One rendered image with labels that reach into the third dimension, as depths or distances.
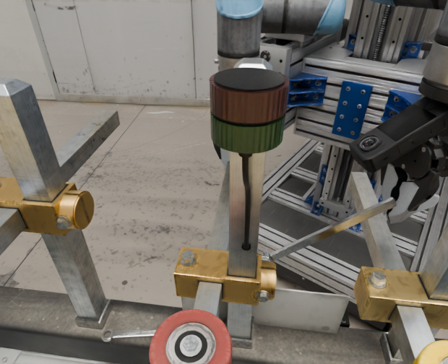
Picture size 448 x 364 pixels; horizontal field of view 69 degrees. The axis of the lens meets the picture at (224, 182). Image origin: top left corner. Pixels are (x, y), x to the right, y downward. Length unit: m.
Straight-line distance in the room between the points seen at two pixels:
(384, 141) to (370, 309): 0.21
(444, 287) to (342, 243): 1.02
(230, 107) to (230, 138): 0.02
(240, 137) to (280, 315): 0.39
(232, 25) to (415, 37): 0.78
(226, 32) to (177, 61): 2.56
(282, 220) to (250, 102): 1.31
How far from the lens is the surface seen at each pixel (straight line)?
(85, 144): 0.58
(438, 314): 0.51
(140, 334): 0.60
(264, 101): 0.23
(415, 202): 0.49
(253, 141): 0.24
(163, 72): 3.19
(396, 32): 1.14
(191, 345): 0.34
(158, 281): 1.56
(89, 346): 0.65
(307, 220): 1.55
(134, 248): 1.73
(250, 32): 0.58
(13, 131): 0.41
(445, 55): 0.43
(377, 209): 0.50
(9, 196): 0.48
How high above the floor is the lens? 1.22
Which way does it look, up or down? 35 degrees down
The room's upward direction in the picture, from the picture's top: straight up
